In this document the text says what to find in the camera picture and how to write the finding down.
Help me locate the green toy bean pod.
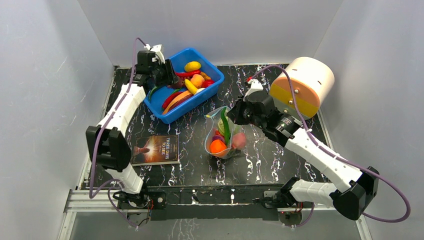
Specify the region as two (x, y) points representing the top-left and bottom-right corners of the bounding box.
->
(220, 109), (231, 144)

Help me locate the orange toy orange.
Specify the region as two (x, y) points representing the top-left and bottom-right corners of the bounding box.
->
(209, 139), (227, 154)

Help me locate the dark green toy pepper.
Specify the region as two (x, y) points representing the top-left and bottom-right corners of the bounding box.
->
(147, 86), (162, 102)

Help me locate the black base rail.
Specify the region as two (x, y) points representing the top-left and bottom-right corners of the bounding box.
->
(112, 184), (307, 221)

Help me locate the clear zip top bag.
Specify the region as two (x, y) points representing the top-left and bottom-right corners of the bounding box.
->
(203, 106), (248, 159)

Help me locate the orange toy peach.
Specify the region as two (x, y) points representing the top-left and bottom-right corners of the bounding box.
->
(190, 74), (205, 89)

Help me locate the yellow toy lemon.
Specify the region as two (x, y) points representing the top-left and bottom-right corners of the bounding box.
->
(184, 61), (202, 73)

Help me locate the yellow toy banana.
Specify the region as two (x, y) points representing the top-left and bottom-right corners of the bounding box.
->
(184, 79), (198, 95)

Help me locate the purple toy eggplant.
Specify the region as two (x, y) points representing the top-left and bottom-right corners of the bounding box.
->
(212, 134), (225, 143)

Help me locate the three days to see book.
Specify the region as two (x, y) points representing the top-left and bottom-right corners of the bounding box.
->
(130, 135), (180, 166)

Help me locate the red toy chili pepper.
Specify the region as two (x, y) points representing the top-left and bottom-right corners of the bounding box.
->
(174, 69), (201, 79)

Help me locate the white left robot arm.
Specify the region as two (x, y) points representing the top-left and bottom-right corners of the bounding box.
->
(85, 44), (179, 208)

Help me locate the blue plastic bin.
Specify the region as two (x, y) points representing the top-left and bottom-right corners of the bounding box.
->
(143, 48), (225, 124)

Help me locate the red toy tomato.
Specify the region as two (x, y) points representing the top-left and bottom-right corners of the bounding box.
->
(201, 79), (215, 88)

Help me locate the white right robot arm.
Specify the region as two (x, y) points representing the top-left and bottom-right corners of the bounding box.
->
(227, 79), (379, 221)

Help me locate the cream cylinder with coloured face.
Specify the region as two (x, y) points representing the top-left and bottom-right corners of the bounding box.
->
(269, 56), (335, 120)

